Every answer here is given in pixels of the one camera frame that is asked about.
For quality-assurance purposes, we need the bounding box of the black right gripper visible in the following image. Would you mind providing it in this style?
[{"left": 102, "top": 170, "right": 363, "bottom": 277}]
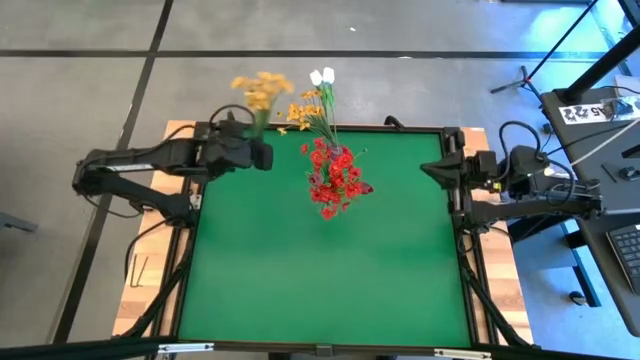
[{"left": 420, "top": 148, "right": 502, "bottom": 195}]

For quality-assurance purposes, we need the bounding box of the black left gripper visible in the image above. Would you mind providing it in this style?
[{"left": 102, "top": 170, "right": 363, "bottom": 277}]
[{"left": 198, "top": 118, "right": 276, "bottom": 180}]

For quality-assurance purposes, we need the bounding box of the yellow artificial flower bunch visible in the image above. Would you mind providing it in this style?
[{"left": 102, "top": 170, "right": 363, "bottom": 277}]
[
  {"left": 277, "top": 88, "right": 334, "bottom": 145},
  {"left": 229, "top": 70, "right": 296, "bottom": 140}
]

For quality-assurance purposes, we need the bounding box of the white artificial tulip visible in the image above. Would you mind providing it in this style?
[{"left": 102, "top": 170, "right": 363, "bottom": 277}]
[
  {"left": 308, "top": 69, "right": 335, "bottom": 144},
  {"left": 322, "top": 66, "right": 339, "bottom": 146}
]

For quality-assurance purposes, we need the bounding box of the thin black tripod stand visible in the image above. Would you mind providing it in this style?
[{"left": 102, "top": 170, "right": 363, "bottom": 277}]
[{"left": 489, "top": 0, "right": 600, "bottom": 104}]

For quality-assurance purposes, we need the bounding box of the white printed paper label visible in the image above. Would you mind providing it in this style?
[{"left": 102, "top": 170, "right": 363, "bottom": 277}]
[{"left": 558, "top": 101, "right": 621, "bottom": 126}]

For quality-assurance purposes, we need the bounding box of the green table mat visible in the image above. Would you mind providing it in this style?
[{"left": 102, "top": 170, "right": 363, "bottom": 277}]
[{"left": 177, "top": 127, "right": 474, "bottom": 349}]

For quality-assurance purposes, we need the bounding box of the dark grey desk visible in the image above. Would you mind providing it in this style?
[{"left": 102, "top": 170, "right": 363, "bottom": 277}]
[
  {"left": 577, "top": 212, "right": 640, "bottom": 337},
  {"left": 539, "top": 85, "right": 640, "bottom": 216}
]

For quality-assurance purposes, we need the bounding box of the black desk base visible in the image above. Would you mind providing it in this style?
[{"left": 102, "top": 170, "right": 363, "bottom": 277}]
[{"left": 507, "top": 214, "right": 602, "bottom": 308}]

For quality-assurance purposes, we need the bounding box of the thick black pole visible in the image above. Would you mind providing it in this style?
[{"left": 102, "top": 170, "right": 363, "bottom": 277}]
[{"left": 558, "top": 23, "right": 640, "bottom": 105}]

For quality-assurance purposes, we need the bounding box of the black keyboard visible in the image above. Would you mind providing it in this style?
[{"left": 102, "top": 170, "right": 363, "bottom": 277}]
[{"left": 605, "top": 223, "right": 640, "bottom": 296}]

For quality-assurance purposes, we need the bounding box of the white box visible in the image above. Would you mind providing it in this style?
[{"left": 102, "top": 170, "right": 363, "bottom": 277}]
[{"left": 613, "top": 74, "right": 640, "bottom": 99}]

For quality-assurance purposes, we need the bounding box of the grey furniture leg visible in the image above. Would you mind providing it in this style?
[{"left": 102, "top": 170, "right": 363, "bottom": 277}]
[{"left": 0, "top": 212, "right": 39, "bottom": 234}]

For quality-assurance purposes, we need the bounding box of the black metal table frame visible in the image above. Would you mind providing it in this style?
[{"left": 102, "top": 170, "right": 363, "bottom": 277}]
[{"left": 114, "top": 110, "right": 536, "bottom": 359}]

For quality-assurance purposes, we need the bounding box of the white cable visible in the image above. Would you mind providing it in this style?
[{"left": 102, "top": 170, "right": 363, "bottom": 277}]
[{"left": 547, "top": 117, "right": 640, "bottom": 177}]

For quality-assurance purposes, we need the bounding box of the silver metal bracket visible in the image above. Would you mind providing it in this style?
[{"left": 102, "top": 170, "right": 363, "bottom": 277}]
[
  {"left": 157, "top": 342, "right": 215, "bottom": 355},
  {"left": 433, "top": 348, "right": 492, "bottom": 360}
]

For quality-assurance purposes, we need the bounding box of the black frame beam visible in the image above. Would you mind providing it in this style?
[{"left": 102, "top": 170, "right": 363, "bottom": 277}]
[{"left": 0, "top": 335, "right": 640, "bottom": 360}]

